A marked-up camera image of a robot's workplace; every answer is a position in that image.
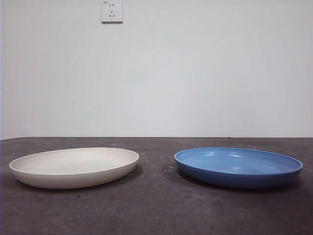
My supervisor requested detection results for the blue round plate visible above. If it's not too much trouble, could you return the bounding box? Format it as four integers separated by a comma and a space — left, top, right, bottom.
174, 147, 304, 188

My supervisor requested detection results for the white round plate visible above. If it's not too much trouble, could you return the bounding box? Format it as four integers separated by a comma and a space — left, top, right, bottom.
9, 147, 140, 189

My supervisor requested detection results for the dark grey table mat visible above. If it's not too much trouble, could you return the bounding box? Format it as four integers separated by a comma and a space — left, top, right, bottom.
0, 136, 313, 235

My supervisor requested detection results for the white wall socket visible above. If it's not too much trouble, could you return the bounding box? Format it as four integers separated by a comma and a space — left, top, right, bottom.
101, 0, 124, 24

